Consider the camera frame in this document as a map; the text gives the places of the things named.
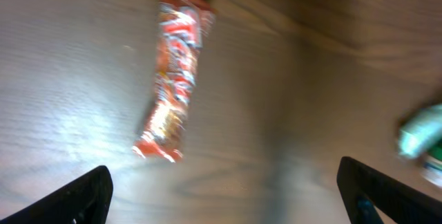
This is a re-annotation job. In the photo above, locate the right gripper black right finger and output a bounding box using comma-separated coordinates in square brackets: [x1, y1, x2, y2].
[336, 156, 441, 224]

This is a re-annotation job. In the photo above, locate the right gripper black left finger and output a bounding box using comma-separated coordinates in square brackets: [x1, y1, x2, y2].
[1, 165, 113, 224]

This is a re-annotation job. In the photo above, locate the green tissue wipes pack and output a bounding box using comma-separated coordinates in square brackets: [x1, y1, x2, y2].
[398, 104, 441, 159]

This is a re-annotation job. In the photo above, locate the red chocolate bar wrapper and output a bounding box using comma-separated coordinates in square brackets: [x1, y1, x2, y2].
[132, 0, 215, 162]

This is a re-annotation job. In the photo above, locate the green lid jar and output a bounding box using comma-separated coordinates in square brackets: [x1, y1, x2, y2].
[422, 142, 441, 188]

